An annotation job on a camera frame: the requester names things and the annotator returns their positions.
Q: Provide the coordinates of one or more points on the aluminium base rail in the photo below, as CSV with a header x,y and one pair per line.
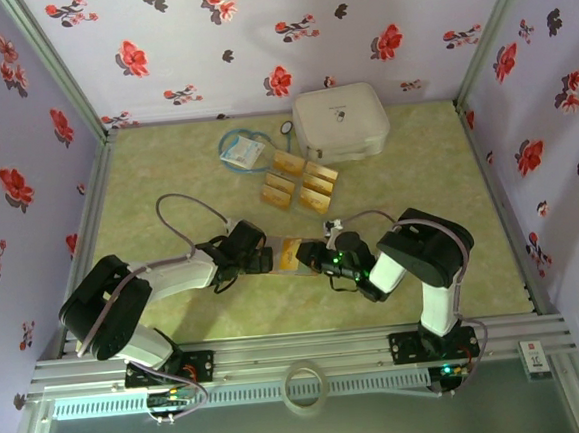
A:
x,y
300,348

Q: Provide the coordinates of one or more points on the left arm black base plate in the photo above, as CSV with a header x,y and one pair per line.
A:
x,y
201,366

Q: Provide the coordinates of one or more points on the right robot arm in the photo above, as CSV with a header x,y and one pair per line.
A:
x,y
437,305

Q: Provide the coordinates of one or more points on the aluminium table side rail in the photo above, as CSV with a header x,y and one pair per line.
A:
x,y
90,227
504,209

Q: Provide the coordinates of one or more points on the white gauze packet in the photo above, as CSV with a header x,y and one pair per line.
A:
x,y
241,151

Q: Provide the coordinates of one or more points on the blue stethoscope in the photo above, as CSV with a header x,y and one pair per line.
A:
x,y
287,128

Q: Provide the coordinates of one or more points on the brown leather card holder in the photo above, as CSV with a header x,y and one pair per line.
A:
x,y
277,245

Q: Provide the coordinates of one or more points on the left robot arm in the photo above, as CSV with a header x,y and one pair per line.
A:
x,y
174,278

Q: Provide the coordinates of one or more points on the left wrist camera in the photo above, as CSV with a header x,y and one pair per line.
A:
x,y
230,225

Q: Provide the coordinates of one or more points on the aluminium frame corner post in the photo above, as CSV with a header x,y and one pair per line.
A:
x,y
491,30
57,64

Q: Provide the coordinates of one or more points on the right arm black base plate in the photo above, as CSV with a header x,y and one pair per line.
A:
x,y
405,348

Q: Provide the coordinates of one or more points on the white medical case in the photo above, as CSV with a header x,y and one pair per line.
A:
x,y
337,122

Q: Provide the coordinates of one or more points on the white label box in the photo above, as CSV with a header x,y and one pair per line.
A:
x,y
535,360

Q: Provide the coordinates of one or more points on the clear tape roll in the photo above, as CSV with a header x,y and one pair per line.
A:
x,y
307,411

